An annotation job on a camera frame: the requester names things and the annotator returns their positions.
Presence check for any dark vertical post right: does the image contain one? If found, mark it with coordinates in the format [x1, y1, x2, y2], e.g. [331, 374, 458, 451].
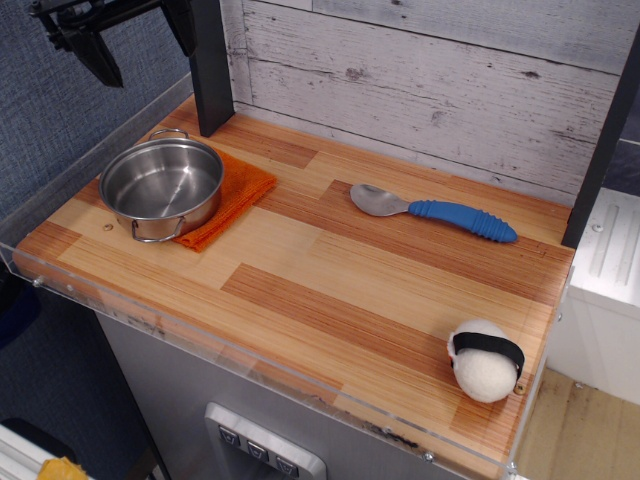
[561, 31, 639, 248]

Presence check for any orange folded cloth napkin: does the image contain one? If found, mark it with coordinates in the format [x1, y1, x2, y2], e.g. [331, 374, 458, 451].
[173, 150, 277, 253]

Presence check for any white ribbed box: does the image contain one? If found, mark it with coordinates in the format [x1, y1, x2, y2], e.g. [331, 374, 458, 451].
[547, 188, 639, 404]

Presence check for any dark vertical post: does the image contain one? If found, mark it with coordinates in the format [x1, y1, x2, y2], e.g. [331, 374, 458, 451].
[190, 0, 235, 137]
[561, 31, 639, 248]

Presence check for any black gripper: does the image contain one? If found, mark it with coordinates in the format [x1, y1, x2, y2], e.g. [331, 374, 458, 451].
[28, 0, 196, 88]

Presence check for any dark vertical post left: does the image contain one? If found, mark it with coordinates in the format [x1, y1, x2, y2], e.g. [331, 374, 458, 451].
[190, 0, 235, 137]

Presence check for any silver dispenser button panel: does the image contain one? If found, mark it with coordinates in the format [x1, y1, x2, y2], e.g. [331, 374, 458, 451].
[204, 402, 328, 480]

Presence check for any blue handled metal spoon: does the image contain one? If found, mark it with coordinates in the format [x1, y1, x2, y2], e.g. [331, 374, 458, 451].
[349, 184, 518, 243]

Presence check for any white plush sushi toy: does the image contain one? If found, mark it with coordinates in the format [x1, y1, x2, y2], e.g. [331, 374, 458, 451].
[447, 319, 525, 403]

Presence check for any grey toy fridge cabinet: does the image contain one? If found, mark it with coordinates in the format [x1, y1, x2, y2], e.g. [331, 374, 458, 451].
[99, 315, 511, 479]

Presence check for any yellow object bottom left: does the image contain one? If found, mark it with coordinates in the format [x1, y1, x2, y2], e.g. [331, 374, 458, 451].
[36, 457, 89, 480]

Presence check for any stainless steel pot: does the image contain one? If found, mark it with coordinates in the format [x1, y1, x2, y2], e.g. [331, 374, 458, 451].
[99, 129, 225, 243]

